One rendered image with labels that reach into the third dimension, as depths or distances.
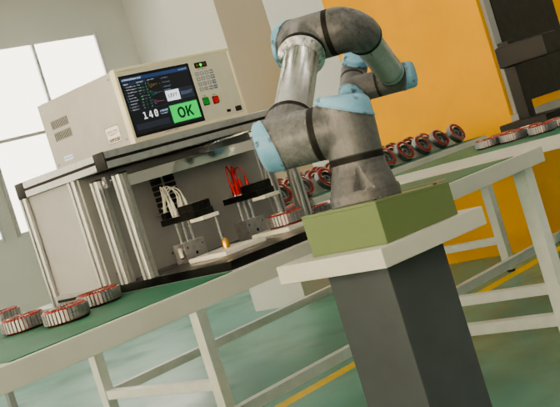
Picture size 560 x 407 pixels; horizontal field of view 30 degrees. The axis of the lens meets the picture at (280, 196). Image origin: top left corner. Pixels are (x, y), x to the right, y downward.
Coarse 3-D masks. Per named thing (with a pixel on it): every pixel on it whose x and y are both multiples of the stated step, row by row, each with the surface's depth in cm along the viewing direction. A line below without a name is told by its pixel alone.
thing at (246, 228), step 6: (258, 216) 302; (240, 222) 299; (246, 222) 298; (252, 222) 300; (258, 222) 301; (264, 222) 303; (240, 228) 300; (246, 228) 298; (252, 228) 299; (258, 228) 301; (264, 228) 303; (240, 234) 301; (246, 234) 299; (252, 234) 299; (240, 240) 301
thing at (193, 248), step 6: (192, 240) 283; (198, 240) 285; (174, 246) 283; (180, 246) 282; (186, 246) 281; (192, 246) 283; (198, 246) 284; (204, 246) 286; (174, 252) 284; (186, 252) 281; (192, 252) 282; (198, 252) 284; (204, 252) 285; (186, 258) 281
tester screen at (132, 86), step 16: (128, 80) 279; (144, 80) 283; (160, 80) 287; (176, 80) 291; (128, 96) 278; (144, 96) 282; (160, 96) 286; (192, 96) 294; (160, 112) 285; (160, 128) 284
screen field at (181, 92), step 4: (176, 88) 290; (180, 88) 291; (184, 88) 292; (188, 88) 294; (168, 92) 288; (172, 92) 289; (176, 92) 290; (180, 92) 291; (184, 92) 292; (188, 92) 293; (192, 92) 294; (168, 96) 288; (172, 96) 289; (176, 96) 290; (180, 96) 291; (184, 96) 292; (188, 96) 293; (168, 100) 288
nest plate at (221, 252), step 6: (246, 240) 280; (252, 240) 272; (258, 240) 273; (264, 240) 275; (234, 246) 271; (240, 246) 268; (246, 246) 270; (210, 252) 278; (216, 252) 271; (222, 252) 265; (228, 252) 265; (234, 252) 267; (192, 258) 276; (198, 258) 272; (204, 258) 270; (210, 258) 269; (216, 258) 268
